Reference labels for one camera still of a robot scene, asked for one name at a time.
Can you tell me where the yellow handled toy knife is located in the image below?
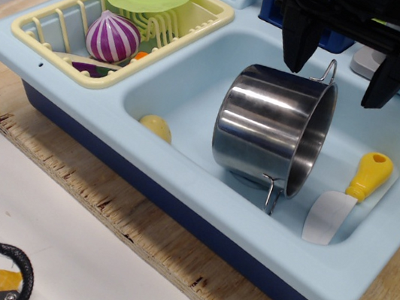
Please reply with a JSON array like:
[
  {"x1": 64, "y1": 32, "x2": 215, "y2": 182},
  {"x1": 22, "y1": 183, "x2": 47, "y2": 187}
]
[{"x1": 302, "y1": 152, "x2": 394, "y2": 246}]

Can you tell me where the cream plastic dish rack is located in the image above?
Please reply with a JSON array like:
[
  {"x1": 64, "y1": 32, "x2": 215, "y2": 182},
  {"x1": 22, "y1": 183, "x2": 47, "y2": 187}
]
[{"x1": 11, "y1": 0, "x2": 235, "y2": 89}]

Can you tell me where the purple toy eggplant piece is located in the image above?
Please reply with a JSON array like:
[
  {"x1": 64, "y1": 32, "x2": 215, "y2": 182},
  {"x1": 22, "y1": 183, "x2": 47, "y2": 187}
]
[{"x1": 71, "y1": 62, "x2": 109, "y2": 78}]

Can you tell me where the dark blue plastic box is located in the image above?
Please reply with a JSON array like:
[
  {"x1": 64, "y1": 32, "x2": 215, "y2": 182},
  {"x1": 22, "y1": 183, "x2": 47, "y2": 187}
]
[{"x1": 259, "y1": 0, "x2": 355, "y2": 54}]

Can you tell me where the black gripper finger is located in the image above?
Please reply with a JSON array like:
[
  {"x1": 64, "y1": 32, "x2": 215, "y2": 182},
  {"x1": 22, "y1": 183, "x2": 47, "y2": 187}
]
[
  {"x1": 361, "y1": 54, "x2": 400, "y2": 109},
  {"x1": 282, "y1": 5, "x2": 323, "y2": 73}
]

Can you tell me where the orange toy carrot piece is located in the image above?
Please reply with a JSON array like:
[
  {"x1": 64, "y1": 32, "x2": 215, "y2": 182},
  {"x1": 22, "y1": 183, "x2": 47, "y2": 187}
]
[{"x1": 134, "y1": 51, "x2": 149, "y2": 60}]

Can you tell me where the plywood board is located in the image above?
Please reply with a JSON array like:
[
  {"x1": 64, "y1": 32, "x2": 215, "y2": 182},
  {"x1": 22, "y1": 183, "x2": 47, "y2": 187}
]
[{"x1": 0, "y1": 0, "x2": 400, "y2": 300}]

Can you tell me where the stainless steel pot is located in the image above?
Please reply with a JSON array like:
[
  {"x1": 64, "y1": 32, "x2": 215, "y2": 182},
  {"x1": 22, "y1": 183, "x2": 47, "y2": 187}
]
[{"x1": 211, "y1": 60, "x2": 338, "y2": 214}]

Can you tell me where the purple striped toy onion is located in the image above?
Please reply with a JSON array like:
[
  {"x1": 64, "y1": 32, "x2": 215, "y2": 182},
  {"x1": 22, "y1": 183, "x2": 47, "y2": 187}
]
[{"x1": 85, "y1": 10, "x2": 141, "y2": 64}]

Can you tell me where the grey toy faucet base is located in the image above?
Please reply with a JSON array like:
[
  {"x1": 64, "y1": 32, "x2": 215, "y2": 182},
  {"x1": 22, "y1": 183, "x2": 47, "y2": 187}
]
[{"x1": 350, "y1": 47, "x2": 385, "y2": 80}]

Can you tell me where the light blue toy sink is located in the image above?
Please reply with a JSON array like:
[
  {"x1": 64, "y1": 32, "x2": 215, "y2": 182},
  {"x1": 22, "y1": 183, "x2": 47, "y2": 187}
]
[{"x1": 0, "y1": 0, "x2": 400, "y2": 300}]

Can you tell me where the yellow toy potato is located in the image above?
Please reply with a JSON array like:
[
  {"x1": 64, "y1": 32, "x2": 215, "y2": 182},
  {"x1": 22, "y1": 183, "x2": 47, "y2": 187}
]
[{"x1": 139, "y1": 114, "x2": 172, "y2": 144}]

